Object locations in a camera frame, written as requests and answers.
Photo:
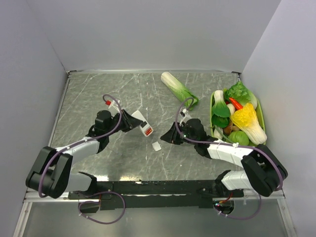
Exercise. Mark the brown mushroom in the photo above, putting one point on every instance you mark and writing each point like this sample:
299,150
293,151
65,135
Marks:
230,128

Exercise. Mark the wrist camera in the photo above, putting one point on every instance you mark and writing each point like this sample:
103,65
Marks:
112,106
184,116

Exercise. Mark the round green cabbage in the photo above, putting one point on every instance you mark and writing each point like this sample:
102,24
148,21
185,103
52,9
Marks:
239,137

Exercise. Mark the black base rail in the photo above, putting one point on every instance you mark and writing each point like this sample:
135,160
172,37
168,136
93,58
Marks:
147,194

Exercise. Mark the red chili pepper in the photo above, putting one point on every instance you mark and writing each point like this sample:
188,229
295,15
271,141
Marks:
235,103

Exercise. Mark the yellow napa cabbage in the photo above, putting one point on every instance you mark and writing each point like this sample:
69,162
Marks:
247,121

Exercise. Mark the green lettuce head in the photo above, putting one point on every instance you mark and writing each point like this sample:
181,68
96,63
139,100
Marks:
241,94

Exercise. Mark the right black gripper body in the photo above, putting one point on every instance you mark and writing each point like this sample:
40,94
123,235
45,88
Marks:
178,139

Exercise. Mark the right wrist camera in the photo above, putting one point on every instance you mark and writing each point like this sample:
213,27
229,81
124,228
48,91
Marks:
184,116

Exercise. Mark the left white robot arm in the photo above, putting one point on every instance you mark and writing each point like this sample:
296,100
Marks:
51,174

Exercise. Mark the white mushroom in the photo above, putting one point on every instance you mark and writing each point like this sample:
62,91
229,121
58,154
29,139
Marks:
231,108

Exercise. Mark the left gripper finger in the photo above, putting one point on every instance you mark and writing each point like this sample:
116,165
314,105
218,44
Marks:
135,124
127,116

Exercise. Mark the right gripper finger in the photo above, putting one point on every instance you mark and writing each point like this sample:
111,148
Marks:
168,137
172,130

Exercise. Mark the white remote control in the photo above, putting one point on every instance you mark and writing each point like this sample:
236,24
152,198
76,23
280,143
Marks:
145,127

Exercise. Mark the long green napa cabbage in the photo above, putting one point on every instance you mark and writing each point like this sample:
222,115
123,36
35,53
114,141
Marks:
180,91

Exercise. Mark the white battery cover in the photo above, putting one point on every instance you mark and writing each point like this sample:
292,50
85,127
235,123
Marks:
156,146

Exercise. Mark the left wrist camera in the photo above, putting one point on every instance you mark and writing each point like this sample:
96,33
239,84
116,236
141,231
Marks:
112,106

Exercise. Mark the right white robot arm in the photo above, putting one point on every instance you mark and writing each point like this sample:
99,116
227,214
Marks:
262,171

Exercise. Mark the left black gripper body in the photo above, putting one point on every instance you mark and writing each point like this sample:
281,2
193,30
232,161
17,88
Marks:
123,124

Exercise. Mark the bok choy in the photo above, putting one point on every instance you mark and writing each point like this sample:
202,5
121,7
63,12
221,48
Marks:
220,108

